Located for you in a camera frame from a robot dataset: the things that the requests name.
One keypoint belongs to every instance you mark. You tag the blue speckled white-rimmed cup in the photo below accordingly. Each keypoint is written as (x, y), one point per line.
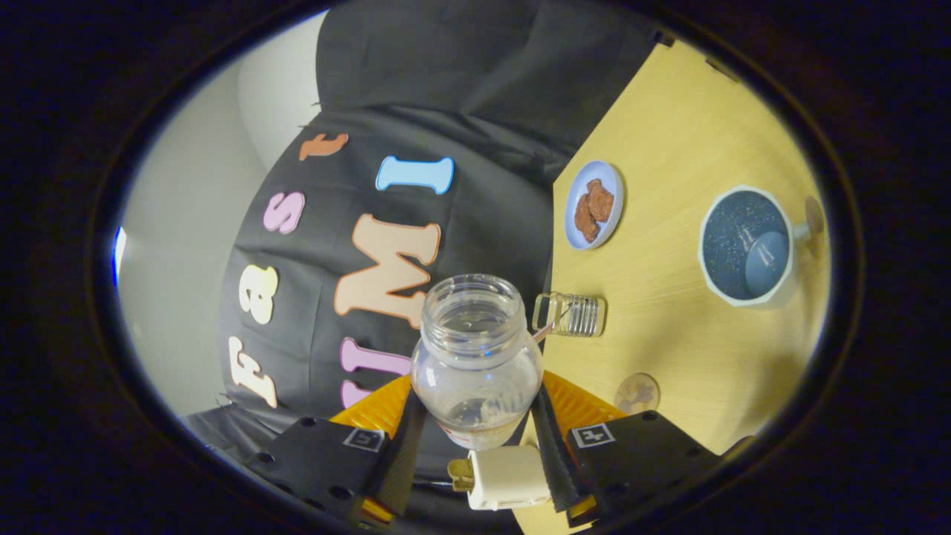
(735, 230)

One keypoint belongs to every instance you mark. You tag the clear glass bottle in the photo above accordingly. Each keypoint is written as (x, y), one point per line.
(475, 357)

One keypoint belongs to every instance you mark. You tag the white square container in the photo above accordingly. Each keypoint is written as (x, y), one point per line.
(509, 475)

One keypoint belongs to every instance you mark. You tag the brown fried food piece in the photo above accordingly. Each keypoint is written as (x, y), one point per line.
(585, 223)
(600, 200)

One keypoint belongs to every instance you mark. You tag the wooden table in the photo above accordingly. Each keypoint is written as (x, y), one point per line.
(669, 334)

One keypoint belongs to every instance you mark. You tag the clear ribbed glass jar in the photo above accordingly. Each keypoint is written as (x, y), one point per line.
(579, 316)

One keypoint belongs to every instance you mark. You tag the light blue plate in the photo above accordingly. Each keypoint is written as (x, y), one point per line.
(602, 169)

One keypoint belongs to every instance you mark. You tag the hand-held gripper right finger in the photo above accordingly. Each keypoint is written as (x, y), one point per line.
(561, 475)

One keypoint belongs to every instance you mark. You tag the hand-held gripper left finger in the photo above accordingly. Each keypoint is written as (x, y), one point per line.
(405, 461)

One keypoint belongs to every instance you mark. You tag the round wooden coaster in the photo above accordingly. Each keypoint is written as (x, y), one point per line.
(637, 394)

